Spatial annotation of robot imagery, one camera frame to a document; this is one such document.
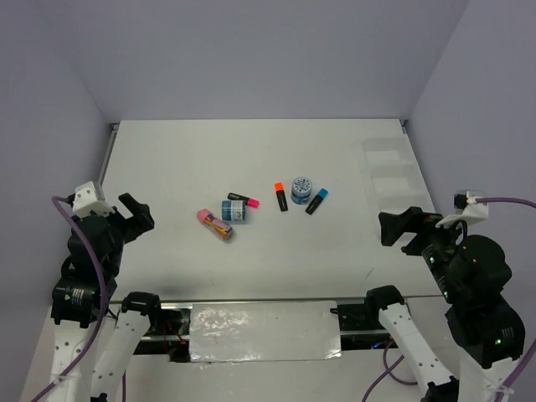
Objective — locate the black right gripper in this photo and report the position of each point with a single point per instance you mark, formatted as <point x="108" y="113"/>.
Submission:
<point x="414" y="218"/>

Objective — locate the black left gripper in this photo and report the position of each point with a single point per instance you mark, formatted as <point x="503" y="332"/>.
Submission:
<point x="142" y="217"/>

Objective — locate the blue black highlighter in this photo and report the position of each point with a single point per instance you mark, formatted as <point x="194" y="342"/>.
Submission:
<point x="316" y="201"/>

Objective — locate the pink capped marker tube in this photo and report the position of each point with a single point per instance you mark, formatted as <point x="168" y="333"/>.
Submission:
<point x="219" y="227"/>

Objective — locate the blue tape roll sideways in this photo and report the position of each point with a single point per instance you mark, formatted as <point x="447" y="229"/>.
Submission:
<point x="233" y="211"/>

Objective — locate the blue patterned tape roll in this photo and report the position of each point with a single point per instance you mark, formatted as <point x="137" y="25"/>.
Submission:
<point x="301" y="189"/>

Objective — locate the pink black highlighter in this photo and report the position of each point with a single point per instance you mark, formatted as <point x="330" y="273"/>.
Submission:
<point x="249" y="202"/>

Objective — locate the orange black highlighter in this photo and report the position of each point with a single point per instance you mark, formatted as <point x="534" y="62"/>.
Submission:
<point x="281" y="197"/>

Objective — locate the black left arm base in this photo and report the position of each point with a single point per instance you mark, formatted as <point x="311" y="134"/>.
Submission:
<point x="168" y="332"/>

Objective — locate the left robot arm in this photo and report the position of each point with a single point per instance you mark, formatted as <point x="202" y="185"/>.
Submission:
<point x="80" y="299"/>

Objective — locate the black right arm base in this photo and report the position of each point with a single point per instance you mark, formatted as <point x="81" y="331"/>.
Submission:
<point x="357" y="330"/>

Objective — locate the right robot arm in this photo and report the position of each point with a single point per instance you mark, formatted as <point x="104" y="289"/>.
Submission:
<point x="471" y="272"/>

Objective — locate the clear compartment tray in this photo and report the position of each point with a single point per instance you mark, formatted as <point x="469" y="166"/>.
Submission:
<point x="391" y="175"/>

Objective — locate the silver foil covered plate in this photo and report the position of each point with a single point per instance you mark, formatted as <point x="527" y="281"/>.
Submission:
<point x="264" y="332"/>

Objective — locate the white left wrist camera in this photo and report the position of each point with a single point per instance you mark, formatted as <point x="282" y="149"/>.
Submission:
<point x="89" y="200"/>

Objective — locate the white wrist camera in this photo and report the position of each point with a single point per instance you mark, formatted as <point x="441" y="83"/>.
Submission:
<point x="89" y="200"/>
<point x="467" y="209"/>

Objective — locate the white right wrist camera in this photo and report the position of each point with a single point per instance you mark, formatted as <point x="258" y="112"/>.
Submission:
<point x="467" y="209"/>

